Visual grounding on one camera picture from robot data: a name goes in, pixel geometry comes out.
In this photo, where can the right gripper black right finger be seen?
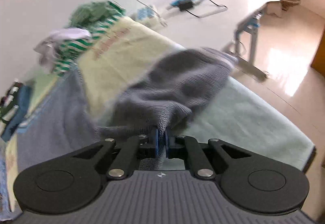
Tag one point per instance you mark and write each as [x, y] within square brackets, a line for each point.
[205, 161]

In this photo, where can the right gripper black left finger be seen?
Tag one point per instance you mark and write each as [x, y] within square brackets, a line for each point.
[130, 154]

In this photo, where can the grey-blue knitted sweater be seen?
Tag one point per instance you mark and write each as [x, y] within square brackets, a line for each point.
[178, 86]

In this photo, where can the folded dark green striped shirt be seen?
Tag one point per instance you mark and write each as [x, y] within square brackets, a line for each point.
[9, 102]

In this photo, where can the white crumpled garment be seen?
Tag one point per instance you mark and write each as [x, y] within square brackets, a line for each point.
[49, 47]

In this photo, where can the white desk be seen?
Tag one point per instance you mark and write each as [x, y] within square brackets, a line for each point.
[227, 25]

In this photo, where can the green white striped garment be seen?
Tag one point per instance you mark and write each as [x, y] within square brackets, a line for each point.
[95, 17]

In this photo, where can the black power adapter with cable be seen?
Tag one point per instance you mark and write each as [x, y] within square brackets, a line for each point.
[187, 5]

